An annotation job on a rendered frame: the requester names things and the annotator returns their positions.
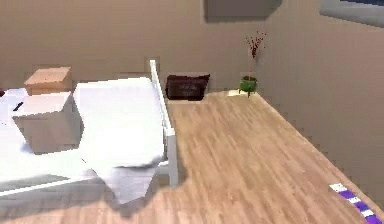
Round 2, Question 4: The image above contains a dark brown basket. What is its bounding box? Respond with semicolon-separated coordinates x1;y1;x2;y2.
165;73;211;102

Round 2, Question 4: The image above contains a green pot red plant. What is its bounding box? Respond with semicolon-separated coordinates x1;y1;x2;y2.
238;31;267;98

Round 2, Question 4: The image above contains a white bed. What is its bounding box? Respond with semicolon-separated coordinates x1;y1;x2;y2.
0;59;180;205

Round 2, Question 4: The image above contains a light wooden nightstand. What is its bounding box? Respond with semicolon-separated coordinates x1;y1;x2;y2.
23;66;73;96

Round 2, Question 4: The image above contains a white pillow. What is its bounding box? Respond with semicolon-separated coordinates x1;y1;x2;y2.
11;91;84;155

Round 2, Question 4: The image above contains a purple white striped cloth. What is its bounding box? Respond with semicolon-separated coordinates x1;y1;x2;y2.
329;182;384;224

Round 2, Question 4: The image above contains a grey framed wall picture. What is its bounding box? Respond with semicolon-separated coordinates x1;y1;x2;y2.
203;0;283;24

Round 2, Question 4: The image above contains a blue grey wall picture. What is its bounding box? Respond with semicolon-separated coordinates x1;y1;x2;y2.
319;0;384;29

